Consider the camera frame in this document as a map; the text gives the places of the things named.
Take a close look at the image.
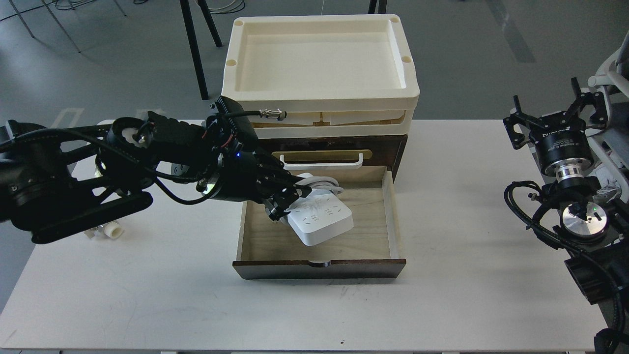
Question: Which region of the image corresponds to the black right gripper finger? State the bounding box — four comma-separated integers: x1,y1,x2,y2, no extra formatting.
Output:
503,95,545,150
563,78,609,131

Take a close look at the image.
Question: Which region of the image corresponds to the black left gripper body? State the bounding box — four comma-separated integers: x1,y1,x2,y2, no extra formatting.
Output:
196,147,288,203

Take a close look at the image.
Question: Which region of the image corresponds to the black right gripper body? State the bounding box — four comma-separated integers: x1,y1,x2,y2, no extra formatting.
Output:
529,112,593,177

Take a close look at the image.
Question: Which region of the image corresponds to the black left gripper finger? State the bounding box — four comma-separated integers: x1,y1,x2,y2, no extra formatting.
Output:
263,187,312,221
283,170,315,190

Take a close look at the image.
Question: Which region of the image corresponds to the white power strip with cable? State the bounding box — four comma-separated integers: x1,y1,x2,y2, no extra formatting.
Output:
281,176,354,246

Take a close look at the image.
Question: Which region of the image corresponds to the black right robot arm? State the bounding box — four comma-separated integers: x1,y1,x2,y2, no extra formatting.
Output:
503,78,628,354

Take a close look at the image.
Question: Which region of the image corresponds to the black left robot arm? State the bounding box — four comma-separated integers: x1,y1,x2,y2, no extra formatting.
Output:
0,96,312,244

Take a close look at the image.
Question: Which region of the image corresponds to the open wooden drawer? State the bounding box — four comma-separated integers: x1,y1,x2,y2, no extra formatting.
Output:
233,166,406,280

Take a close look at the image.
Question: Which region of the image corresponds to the cream plastic tray lower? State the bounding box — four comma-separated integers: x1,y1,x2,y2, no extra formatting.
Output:
250,109,415,139

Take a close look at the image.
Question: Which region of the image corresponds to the cream plastic tray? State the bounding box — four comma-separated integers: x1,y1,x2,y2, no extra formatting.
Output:
250,109,415,139
222,14,420,113

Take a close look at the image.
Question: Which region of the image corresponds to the cream plastic tray top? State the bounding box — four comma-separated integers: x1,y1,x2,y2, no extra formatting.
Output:
222,14,420,113

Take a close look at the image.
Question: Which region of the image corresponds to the white plastic pipe valve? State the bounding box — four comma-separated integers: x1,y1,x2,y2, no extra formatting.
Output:
83,220,124,239

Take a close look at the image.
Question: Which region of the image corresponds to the black table leg stand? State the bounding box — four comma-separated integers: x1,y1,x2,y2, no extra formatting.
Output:
180,0,223,101

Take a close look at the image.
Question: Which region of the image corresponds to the white drawer handle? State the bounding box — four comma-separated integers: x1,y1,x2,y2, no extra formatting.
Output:
279,153,364,171

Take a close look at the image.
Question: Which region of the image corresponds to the white chair frame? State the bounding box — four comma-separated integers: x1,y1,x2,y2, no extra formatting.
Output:
586,34,629,203

